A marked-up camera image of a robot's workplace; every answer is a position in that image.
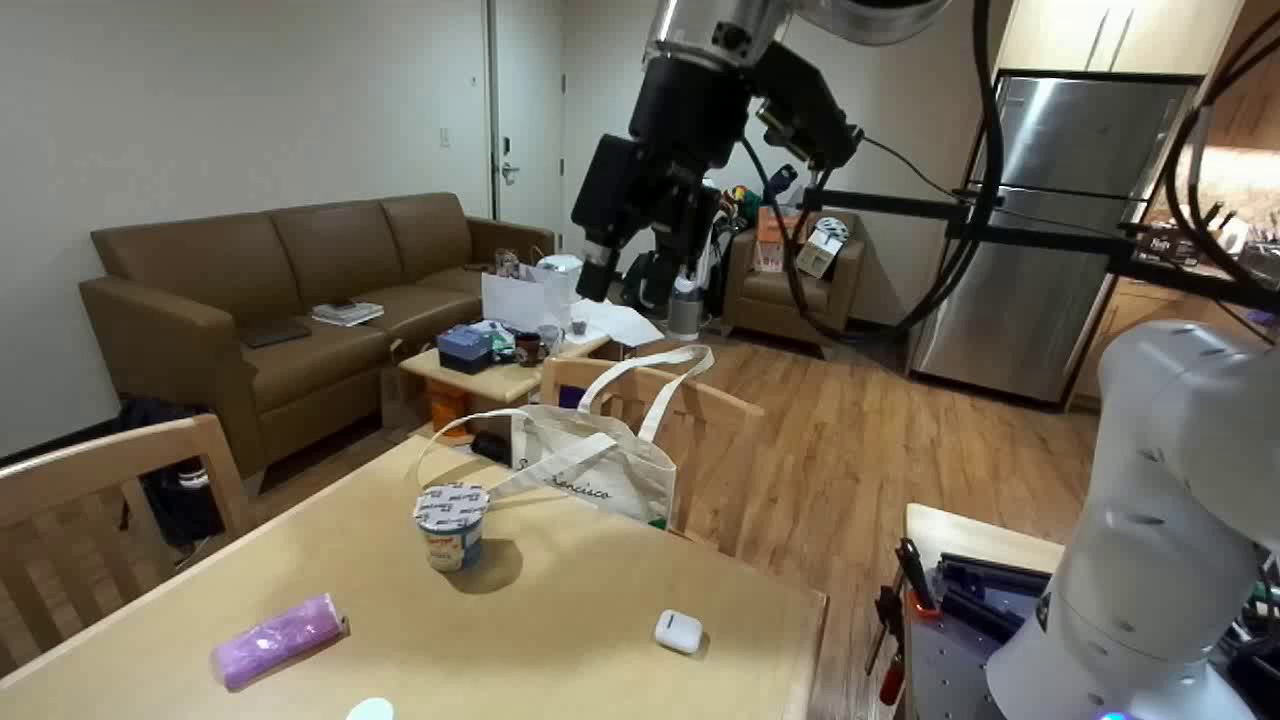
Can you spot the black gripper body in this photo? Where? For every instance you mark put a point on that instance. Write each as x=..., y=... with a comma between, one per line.
x=624, y=195

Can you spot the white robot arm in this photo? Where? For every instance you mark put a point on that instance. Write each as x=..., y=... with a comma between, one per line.
x=704, y=61

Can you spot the white plastic bag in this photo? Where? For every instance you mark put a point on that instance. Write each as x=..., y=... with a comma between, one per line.
x=533, y=297

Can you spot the wooden chair holding bag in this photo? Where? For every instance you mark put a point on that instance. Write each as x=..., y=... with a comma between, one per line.
x=704, y=439

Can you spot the cream canvas tote bag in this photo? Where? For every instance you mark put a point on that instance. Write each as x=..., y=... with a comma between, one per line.
x=596, y=457

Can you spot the small wooden coffee table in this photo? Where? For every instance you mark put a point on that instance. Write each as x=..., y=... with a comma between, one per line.
x=451, y=392

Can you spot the white blue yogurt cup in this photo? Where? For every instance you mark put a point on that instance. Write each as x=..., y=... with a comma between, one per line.
x=451, y=517

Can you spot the brown leather sofa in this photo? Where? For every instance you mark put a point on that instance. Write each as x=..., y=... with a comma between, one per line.
x=280, y=320

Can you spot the stainless steel refrigerator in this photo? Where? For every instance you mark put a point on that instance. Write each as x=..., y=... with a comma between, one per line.
x=1076, y=166

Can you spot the small white earbuds case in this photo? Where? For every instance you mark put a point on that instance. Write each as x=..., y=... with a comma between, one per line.
x=676, y=634

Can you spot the side table with tools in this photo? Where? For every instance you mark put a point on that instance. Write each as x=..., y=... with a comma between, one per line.
x=957, y=608

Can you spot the purple cylindrical tube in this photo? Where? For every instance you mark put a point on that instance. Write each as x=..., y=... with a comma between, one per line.
x=279, y=642

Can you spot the wooden chair at left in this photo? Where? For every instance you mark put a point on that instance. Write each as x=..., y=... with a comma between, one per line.
x=76, y=534

